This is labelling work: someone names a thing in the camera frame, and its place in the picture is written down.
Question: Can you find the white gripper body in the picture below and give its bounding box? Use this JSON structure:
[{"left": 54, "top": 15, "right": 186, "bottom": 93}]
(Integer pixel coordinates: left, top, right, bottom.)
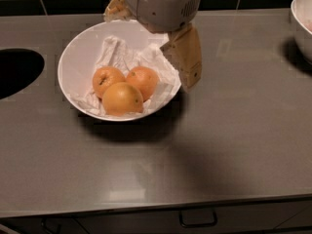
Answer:
[{"left": 125, "top": 0, "right": 201, "bottom": 33}]

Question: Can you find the grey drawer front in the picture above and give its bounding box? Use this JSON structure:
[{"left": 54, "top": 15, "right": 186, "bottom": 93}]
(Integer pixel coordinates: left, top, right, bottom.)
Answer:
[{"left": 78, "top": 201, "right": 311, "bottom": 234}]

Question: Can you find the white crumpled paper towel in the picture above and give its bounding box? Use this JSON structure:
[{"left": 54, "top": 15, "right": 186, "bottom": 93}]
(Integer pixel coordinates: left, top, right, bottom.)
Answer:
[{"left": 58, "top": 36, "right": 181, "bottom": 121}]

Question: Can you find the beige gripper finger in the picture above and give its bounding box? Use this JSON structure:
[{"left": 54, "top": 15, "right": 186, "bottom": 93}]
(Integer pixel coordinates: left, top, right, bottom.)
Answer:
[
  {"left": 160, "top": 23, "right": 202, "bottom": 92},
  {"left": 103, "top": 0, "right": 133, "bottom": 22}
]

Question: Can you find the large white bowl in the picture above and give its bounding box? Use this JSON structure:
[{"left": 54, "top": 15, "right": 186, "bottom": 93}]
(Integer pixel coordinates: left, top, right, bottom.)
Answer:
[{"left": 58, "top": 20, "right": 181, "bottom": 122}]

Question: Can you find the black drawer handle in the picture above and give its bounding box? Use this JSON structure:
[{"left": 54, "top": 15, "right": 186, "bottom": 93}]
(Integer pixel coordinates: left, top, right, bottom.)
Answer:
[{"left": 178, "top": 209, "right": 218, "bottom": 228}]

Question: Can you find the orange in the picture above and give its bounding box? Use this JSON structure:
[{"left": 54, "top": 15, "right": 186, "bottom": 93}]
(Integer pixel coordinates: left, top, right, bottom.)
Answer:
[
  {"left": 101, "top": 82, "right": 143, "bottom": 116},
  {"left": 93, "top": 66, "right": 125, "bottom": 98},
  {"left": 126, "top": 66, "right": 159, "bottom": 101}
]

